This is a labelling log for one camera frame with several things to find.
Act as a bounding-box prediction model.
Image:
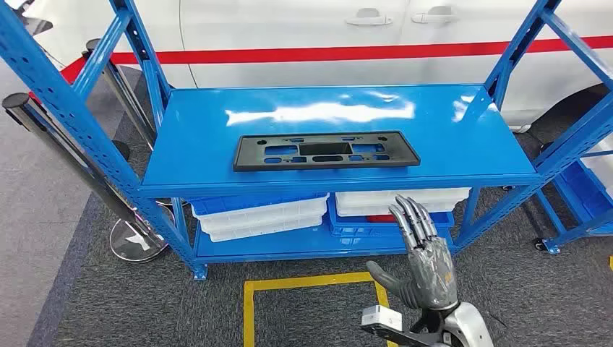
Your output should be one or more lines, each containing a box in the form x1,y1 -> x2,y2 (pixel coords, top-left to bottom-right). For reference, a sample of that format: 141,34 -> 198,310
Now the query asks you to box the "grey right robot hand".
366,194 -> 460,312

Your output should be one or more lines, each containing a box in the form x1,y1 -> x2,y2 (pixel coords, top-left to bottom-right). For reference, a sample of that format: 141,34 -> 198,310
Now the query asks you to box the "black plastic frame part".
232,130 -> 421,173

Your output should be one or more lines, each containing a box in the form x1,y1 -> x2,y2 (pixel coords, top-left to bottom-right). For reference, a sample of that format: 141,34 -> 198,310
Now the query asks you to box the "blue metal shelf rack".
0,0 -> 613,281
502,139 -> 613,256

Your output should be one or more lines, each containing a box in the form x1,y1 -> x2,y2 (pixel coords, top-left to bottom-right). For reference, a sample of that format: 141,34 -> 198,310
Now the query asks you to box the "blue plastic bin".
189,192 -> 330,218
327,194 -> 456,239
557,160 -> 613,226

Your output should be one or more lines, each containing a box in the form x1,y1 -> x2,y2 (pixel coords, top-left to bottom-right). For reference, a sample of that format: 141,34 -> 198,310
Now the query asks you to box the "white car red stripe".
14,0 -> 613,134

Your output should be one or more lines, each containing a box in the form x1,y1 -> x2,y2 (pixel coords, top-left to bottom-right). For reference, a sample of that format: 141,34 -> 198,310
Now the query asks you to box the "dark round stanchion base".
111,140 -> 132,163

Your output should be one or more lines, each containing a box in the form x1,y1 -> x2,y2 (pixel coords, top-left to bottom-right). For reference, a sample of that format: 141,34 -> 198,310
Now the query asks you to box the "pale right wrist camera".
360,305 -> 449,347

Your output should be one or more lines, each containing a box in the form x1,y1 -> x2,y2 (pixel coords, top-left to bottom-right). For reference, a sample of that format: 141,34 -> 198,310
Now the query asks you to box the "chrome stanchion post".
1,92 -> 174,265
82,38 -> 189,209

